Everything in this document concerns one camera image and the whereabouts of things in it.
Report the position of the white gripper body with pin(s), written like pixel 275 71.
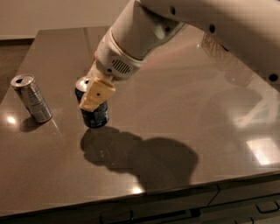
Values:
pixel 112 62

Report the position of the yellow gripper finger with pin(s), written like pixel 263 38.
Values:
pixel 98 91

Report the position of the blue pepsi can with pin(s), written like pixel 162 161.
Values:
pixel 100 116

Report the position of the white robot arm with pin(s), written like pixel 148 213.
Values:
pixel 248 30

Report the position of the silver redbull can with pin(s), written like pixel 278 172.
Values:
pixel 29 93

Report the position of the dark drawer handle left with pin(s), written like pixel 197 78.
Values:
pixel 116 217

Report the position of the dark drawer handle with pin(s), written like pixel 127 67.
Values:
pixel 116 217
pixel 267 207

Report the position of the dark drawer handle right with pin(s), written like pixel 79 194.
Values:
pixel 267 207

